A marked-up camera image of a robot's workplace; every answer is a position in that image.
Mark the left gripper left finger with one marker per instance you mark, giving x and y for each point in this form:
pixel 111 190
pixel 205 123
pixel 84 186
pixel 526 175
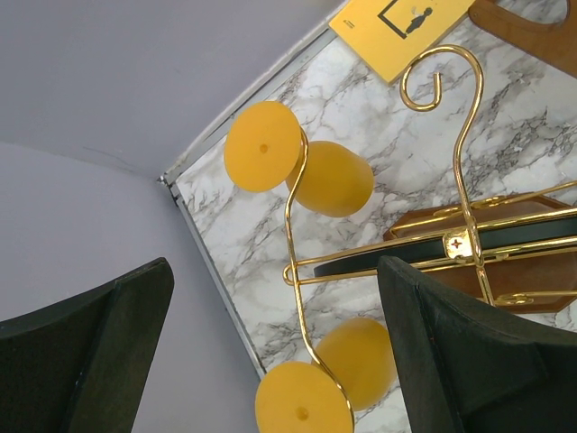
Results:
pixel 81 364

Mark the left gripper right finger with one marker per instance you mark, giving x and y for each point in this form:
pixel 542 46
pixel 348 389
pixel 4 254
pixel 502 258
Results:
pixel 465 366

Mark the orange plastic wine glass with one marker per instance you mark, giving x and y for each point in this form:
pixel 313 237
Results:
pixel 266 147
pixel 300 397

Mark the gold wire wine glass rack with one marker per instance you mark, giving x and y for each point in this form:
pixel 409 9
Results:
pixel 470 252

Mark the wooden dish rack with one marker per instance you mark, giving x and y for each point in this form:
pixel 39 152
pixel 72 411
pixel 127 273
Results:
pixel 552 43

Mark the yellow card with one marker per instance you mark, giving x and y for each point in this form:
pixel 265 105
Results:
pixel 388 34

